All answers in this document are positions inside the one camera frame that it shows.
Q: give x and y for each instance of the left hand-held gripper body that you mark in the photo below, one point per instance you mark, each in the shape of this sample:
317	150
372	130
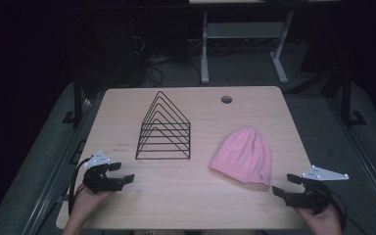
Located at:
95	178

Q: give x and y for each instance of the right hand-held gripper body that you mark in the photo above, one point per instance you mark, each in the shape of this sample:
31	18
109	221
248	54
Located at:
313	197

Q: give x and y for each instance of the pink knitted beanie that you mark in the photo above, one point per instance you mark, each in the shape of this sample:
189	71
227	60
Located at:
246	156

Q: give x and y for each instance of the person's left hand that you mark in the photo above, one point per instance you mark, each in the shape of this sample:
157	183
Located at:
83	202

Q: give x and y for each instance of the person's right hand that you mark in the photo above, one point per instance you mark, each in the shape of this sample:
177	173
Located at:
323	223

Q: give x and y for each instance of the black metal stand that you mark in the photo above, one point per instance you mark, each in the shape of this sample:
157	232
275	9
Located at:
77	98
346	98

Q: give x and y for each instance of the grey metal floor rail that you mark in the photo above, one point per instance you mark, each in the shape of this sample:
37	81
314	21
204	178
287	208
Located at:
54	176
365	156

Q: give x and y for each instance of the white metal table frame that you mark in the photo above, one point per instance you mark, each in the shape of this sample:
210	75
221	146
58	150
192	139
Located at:
244	30

